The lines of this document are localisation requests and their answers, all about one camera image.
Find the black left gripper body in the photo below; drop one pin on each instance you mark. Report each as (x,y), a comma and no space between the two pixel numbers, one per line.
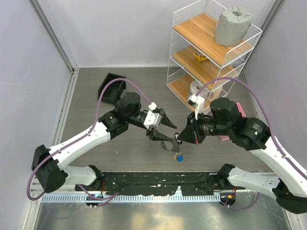
(149,132)

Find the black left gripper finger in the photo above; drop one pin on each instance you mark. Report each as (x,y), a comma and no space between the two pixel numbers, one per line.
(166,121)
(157,136)

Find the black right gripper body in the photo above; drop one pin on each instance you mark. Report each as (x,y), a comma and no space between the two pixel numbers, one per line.
(205,126)

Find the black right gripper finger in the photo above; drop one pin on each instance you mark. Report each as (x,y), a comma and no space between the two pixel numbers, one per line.
(188,138)
(189,129)

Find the black key tag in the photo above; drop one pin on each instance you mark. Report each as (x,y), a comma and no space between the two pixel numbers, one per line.
(176,135)

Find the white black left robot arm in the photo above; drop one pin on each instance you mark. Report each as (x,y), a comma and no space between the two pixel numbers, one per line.
(52,165)

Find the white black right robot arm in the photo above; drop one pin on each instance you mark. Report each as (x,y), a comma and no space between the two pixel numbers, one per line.
(288,187)

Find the beige cup on shelf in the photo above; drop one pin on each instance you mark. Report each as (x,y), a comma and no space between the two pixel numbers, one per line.
(215,94)

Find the pink plastic tray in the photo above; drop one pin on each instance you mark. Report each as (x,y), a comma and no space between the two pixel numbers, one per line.
(243,114)

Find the white labelled paper roll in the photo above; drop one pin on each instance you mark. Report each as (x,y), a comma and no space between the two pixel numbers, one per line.
(195,86)

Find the black plastic storage bin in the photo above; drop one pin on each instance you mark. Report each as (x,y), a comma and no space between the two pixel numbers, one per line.
(114,91)

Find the yellow toy on shelf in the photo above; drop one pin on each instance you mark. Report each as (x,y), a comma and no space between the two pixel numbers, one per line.
(200,57)

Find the grey wrapped paper roll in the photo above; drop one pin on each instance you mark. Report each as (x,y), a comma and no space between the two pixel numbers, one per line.
(232,26)

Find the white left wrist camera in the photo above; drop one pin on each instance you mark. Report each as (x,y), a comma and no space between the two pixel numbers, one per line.
(152,120)

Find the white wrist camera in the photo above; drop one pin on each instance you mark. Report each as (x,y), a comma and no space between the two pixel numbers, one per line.
(198,103)
(152,120)

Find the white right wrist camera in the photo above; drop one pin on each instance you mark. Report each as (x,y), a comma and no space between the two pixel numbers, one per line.
(198,103)

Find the white wire wooden shelf rack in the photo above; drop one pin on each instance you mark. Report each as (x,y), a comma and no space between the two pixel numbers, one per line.
(193,32)

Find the white slotted cable duct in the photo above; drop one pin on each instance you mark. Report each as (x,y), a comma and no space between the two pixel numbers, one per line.
(175,198)

